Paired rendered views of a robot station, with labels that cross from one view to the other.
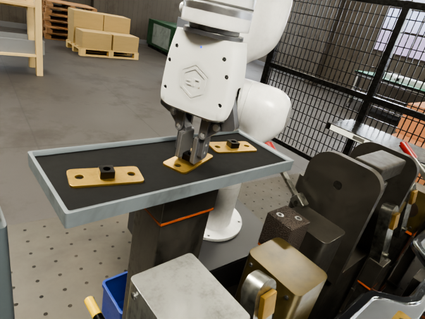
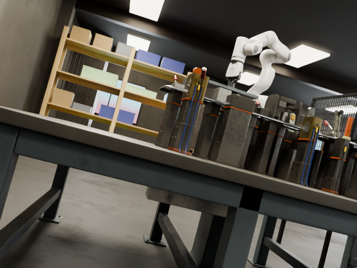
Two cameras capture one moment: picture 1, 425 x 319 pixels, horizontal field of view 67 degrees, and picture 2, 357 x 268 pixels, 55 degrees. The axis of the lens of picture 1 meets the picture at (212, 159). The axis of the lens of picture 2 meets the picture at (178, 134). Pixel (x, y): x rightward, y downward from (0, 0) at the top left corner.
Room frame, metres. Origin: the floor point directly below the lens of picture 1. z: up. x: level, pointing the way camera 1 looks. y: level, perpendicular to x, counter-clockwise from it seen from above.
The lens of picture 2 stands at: (-1.55, -0.85, 0.72)
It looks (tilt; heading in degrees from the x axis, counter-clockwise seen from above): 2 degrees up; 31
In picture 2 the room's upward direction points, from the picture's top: 15 degrees clockwise
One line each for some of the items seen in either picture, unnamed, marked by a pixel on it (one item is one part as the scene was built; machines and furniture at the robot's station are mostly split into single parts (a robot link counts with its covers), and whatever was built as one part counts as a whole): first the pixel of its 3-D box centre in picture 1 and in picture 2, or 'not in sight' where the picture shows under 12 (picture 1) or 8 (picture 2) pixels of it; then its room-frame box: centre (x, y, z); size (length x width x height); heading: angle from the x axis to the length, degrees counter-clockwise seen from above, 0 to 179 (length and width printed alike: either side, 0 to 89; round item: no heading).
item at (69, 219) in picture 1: (181, 162); (228, 90); (0.42, 0.04, 1.16); 0.37 x 0.14 x 0.02; 135
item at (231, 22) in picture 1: (215, 18); (237, 60); (0.42, 0.04, 1.36); 0.09 x 0.08 x 0.03; 66
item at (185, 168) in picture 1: (190, 157); not in sight; (0.42, 0.03, 1.17); 0.08 x 0.04 x 0.01; 156
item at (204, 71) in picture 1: (206, 69); (235, 69); (0.42, 0.03, 1.29); 0.10 x 0.07 x 0.11; 66
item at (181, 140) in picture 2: not in sight; (188, 114); (-0.21, -0.08, 0.88); 0.14 x 0.09 x 0.36; 45
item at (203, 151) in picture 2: not in sight; (206, 130); (0.05, -0.06, 0.84); 0.12 x 0.05 x 0.29; 45
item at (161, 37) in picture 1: (190, 42); not in sight; (9.50, 1.33, 0.37); 1.89 x 1.73 x 0.75; 130
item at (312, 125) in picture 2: not in sight; (306, 151); (0.26, -0.53, 0.87); 0.12 x 0.07 x 0.35; 45
